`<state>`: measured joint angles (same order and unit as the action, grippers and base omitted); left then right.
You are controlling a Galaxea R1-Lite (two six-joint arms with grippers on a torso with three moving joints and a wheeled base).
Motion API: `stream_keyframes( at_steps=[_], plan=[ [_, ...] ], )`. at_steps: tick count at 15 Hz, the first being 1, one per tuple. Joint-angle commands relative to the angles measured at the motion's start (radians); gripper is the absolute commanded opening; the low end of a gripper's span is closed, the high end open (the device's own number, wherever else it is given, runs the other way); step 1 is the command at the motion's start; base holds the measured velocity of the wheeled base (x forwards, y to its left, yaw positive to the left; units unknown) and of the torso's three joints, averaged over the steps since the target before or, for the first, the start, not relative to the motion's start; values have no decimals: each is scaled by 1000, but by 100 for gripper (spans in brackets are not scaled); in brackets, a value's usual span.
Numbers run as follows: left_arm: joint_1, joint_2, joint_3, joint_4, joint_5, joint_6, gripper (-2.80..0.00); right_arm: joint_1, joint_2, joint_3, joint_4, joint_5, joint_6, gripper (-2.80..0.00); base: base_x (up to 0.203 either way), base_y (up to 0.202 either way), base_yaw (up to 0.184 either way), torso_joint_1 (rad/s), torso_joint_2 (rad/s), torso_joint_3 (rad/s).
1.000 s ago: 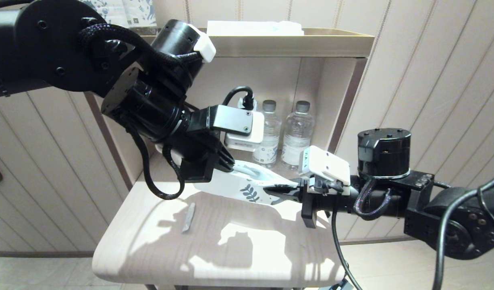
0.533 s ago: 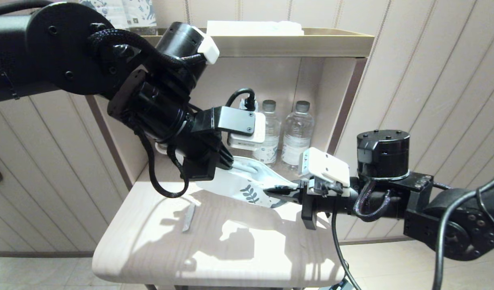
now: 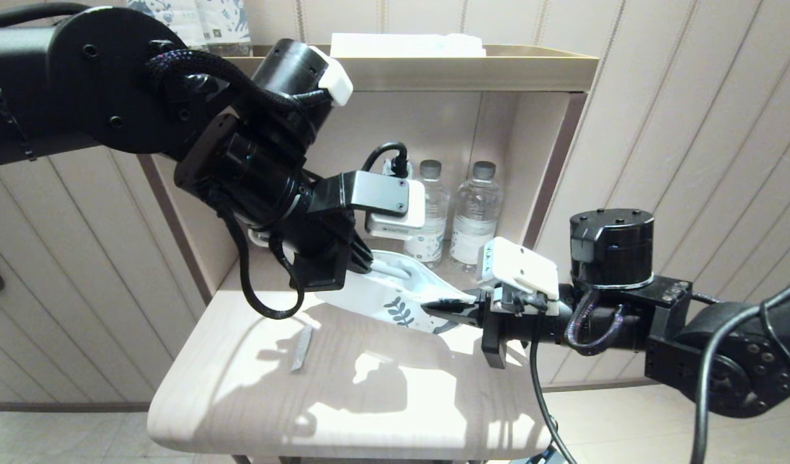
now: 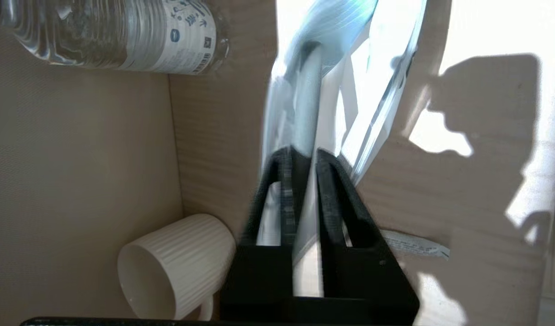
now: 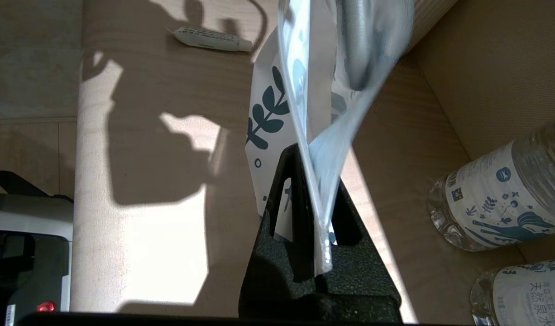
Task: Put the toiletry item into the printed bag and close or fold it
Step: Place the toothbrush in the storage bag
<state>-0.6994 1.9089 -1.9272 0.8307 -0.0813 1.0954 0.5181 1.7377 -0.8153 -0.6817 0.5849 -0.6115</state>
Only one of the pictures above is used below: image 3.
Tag white leaf-print plastic bag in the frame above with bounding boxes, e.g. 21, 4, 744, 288
321, 251, 481, 334

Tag small clear water bottle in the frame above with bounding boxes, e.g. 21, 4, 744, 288
450, 161, 503, 273
405, 160, 450, 268

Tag black blue connector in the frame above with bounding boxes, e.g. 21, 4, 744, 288
511, 448, 566, 464

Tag beige wooden shelf cabinet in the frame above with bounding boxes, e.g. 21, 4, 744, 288
111, 90, 589, 461

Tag white blue flat packet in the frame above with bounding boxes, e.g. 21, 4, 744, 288
331, 34, 487, 59

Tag large blue-print water bottle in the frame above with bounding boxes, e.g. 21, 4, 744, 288
198, 0, 253, 55

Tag blue patterned packages on top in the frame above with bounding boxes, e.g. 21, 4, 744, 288
127, 0, 209, 46

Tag braided right arm cable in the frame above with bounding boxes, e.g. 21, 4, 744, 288
564, 290, 628, 356

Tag braided arm cable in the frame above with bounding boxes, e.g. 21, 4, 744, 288
147, 50, 312, 321
564, 290, 628, 356

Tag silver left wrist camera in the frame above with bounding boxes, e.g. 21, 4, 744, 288
308, 142, 427, 242

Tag smooth black camera cable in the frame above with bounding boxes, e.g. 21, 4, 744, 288
529, 277, 790, 464

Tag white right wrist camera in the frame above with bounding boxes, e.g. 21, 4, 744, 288
476, 237, 560, 316

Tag braided left arm cable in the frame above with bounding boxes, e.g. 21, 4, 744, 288
147, 50, 312, 321

